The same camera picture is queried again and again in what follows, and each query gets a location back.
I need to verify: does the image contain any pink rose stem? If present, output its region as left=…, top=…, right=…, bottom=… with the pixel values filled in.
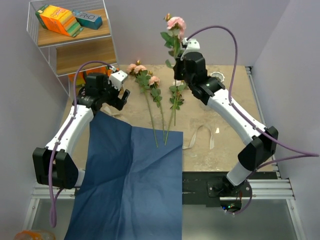
left=159, top=12, right=187, bottom=127
left=164, top=80, right=187, bottom=145

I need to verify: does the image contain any blue wrapping paper sheet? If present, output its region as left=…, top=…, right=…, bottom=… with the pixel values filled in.
left=65, top=112, right=183, bottom=240

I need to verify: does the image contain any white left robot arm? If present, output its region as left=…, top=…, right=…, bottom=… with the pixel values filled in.
left=32, top=70, right=130, bottom=189

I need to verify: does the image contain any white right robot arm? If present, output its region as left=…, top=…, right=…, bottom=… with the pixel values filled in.
left=173, top=52, right=279, bottom=197

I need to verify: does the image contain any white ribbed ceramic vase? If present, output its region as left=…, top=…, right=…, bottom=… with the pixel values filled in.
left=210, top=71, right=225, bottom=83

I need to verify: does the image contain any yellow orange sponge pack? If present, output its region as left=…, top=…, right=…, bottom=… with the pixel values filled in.
left=75, top=66, right=112, bottom=88

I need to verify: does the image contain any peach rose stem long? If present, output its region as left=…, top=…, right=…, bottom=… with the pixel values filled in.
left=126, top=60, right=159, bottom=148

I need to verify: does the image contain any peach rose stem short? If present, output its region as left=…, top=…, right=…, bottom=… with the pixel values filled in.
left=148, top=71, right=165, bottom=142

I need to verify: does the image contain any teal toothpaste box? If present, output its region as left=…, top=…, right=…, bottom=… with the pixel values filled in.
left=72, top=10, right=103, bottom=30

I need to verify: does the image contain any orange plastic bag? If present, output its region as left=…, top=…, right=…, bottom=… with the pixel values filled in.
left=13, top=229, right=56, bottom=240

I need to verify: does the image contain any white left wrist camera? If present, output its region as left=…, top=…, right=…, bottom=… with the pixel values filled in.
left=108, top=70, right=128, bottom=91

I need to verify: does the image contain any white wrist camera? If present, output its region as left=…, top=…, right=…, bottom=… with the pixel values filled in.
left=180, top=37, right=200, bottom=61
left=108, top=70, right=128, bottom=91

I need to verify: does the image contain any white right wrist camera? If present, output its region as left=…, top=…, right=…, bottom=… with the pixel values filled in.
left=180, top=37, right=200, bottom=61

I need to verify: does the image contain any white wire wooden shelf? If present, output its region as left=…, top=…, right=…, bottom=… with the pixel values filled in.
left=26, top=0, right=119, bottom=95

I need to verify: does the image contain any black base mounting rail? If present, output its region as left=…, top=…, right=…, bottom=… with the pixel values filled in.
left=32, top=170, right=296, bottom=210

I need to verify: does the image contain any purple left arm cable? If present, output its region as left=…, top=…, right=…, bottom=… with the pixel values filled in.
left=48, top=60, right=118, bottom=228

